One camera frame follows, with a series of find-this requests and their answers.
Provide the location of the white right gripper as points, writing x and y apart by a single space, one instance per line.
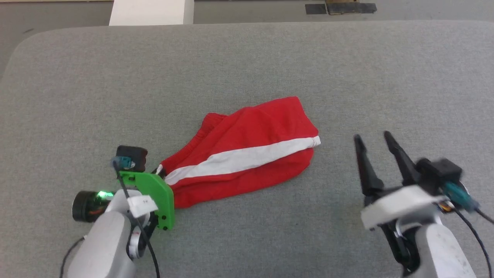
397 202

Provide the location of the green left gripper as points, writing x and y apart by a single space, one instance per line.
154 189

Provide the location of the red shorts with white stripe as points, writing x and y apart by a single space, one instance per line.
251 131

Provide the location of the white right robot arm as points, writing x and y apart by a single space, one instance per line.
444 251

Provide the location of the white paper label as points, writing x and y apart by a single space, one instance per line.
142 204

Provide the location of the grey fabric sofa seat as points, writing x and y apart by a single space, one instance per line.
247 65

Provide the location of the white rectangular box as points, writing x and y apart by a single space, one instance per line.
150 11

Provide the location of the large black floor mat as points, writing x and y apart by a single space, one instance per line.
353 8

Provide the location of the small black floor mat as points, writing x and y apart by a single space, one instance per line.
316 9

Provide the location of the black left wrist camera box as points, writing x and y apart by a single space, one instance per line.
133 156

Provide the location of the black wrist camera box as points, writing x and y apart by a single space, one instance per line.
440 170
133 156

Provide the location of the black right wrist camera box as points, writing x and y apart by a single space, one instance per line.
440 170

